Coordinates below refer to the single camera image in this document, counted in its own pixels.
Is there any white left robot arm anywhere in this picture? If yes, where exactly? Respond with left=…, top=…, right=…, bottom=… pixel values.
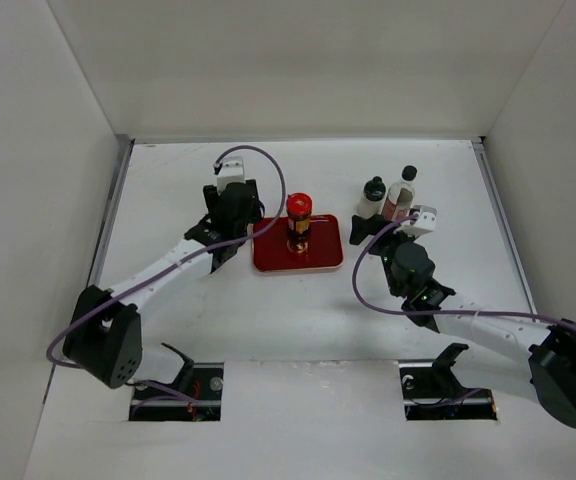
left=62, top=180, right=263, bottom=399

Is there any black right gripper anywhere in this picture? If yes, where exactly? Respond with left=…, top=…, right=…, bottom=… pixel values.
left=350, top=214, right=422, bottom=296

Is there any black cap tall sauce bottle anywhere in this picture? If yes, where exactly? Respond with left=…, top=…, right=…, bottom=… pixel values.
left=381, top=165, right=417, bottom=221

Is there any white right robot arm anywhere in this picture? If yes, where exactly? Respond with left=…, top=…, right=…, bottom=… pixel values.
left=349, top=207, right=576, bottom=429

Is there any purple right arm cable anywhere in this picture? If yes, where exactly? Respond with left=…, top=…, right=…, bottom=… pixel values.
left=351, top=213, right=576, bottom=351

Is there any red lid sauce jar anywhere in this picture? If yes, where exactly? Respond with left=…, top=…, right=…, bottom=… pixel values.
left=286, top=192, right=313, bottom=253

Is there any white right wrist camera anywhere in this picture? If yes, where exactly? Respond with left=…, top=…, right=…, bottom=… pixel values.
left=399, top=205, right=437, bottom=238

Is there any black cap white spice bottle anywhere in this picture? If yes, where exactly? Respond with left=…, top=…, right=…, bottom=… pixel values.
left=357, top=176, right=386, bottom=219

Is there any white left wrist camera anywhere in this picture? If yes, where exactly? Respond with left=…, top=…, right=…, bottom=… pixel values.
left=216, top=156, right=245, bottom=194

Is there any red rectangular tray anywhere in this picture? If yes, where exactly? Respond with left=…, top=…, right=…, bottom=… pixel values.
left=252, top=214, right=344, bottom=273

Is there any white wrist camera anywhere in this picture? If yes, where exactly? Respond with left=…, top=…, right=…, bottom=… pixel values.
left=399, top=205, right=437, bottom=238
left=216, top=156, right=245, bottom=194

